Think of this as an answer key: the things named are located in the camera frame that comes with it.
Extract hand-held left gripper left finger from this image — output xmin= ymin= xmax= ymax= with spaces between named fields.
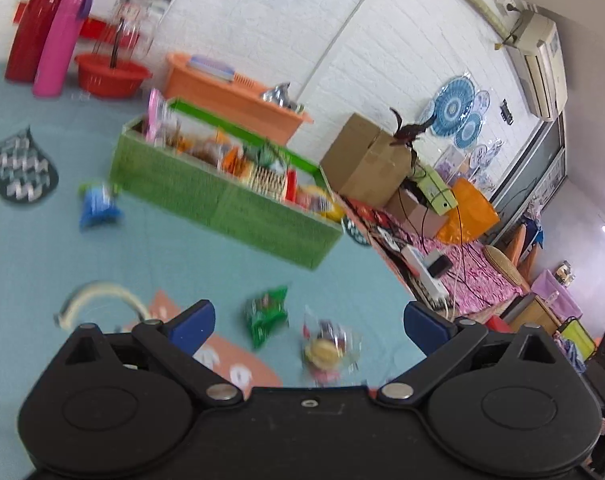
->
xmin=57 ymin=300 xmax=244 ymax=408

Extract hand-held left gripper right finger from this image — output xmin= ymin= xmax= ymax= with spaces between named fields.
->
xmin=376 ymin=301 xmax=565 ymax=408

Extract small green snack packet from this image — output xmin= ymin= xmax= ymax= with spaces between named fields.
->
xmin=244 ymin=284 xmax=290 ymax=352

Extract clear pastry packet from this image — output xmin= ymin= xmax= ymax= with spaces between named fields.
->
xmin=299 ymin=304 xmax=364 ymax=387

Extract green cardboard box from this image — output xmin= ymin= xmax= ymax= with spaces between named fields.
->
xmin=109 ymin=96 xmax=345 ymax=273

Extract small blue snack packet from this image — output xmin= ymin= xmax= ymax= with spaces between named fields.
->
xmin=79 ymin=181 xmax=124 ymax=232

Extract orange packet black characters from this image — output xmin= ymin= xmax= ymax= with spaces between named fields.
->
xmin=251 ymin=166 xmax=289 ymax=204

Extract yellow packet with barcode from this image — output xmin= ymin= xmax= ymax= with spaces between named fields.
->
xmin=297 ymin=185 xmax=346 ymax=224

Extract red packet white characters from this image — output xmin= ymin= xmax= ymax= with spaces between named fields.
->
xmin=284 ymin=169 xmax=304 ymax=207

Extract orange green dried fruit packet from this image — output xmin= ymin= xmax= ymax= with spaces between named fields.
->
xmin=172 ymin=127 xmax=218 ymax=161

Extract green packet white label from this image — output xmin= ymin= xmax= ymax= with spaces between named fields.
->
xmin=242 ymin=141 xmax=286 ymax=171

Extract clear pink-striped peanut packet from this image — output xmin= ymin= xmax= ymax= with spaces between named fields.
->
xmin=144 ymin=88 xmax=184 ymax=150

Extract white power strip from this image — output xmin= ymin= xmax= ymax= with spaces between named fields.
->
xmin=399 ymin=244 xmax=449 ymax=312

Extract black charger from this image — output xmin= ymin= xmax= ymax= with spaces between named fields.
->
xmin=425 ymin=254 xmax=454 ymax=279

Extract pink floral cloth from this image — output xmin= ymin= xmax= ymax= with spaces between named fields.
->
xmin=345 ymin=199 xmax=528 ymax=322

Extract wicker chair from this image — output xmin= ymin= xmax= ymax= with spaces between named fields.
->
xmin=483 ymin=222 xmax=540 ymax=293

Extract wooden cabinet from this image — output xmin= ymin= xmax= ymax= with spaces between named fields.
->
xmin=501 ymin=291 xmax=559 ymax=337

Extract small cardboard box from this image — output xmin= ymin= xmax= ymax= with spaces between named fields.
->
xmin=383 ymin=187 xmax=449 ymax=239

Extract orange bag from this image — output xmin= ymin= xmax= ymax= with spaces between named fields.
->
xmin=436 ymin=176 xmax=501 ymax=247

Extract purple storage box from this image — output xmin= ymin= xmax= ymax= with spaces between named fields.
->
xmin=531 ymin=268 xmax=584 ymax=322

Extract light green small box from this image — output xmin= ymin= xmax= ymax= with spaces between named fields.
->
xmin=413 ymin=164 xmax=459 ymax=214

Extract yellow-green crate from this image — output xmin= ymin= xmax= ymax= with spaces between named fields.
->
xmin=556 ymin=316 xmax=599 ymax=362

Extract large cardboard box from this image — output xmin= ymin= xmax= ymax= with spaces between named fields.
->
xmin=319 ymin=112 xmax=414 ymax=209

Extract dark purple plant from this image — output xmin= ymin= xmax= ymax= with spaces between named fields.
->
xmin=389 ymin=106 xmax=436 ymax=162

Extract orange plastic tub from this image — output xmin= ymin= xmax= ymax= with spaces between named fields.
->
xmin=162 ymin=51 xmax=315 ymax=149

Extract shiny steel utensil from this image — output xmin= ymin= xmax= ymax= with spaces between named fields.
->
xmin=259 ymin=81 xmax=307 ymax=114

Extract blue plate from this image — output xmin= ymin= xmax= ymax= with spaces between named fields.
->
xmin=186 ymin=54 xmax=236 ymax=84

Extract red plastic basin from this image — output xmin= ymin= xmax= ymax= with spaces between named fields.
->
xmin=74 ymin=51 xmax=153 ymax=101

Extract white air conditioner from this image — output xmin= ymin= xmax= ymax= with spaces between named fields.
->
xmin=503 ymin=9 xmax=569 ymax=122

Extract pink thermos bottle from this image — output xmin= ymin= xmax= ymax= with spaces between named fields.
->
xmin=31 ymin=0 xmax=94 ymax=99

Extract red thermos jug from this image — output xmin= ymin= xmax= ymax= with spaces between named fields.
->
xmin=4 ymin=0 xmax=92 ymax=84

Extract group of blue wall plates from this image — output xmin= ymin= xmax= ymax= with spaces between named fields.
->
xmin=421 ymin=74 xmax=505 ymax=193

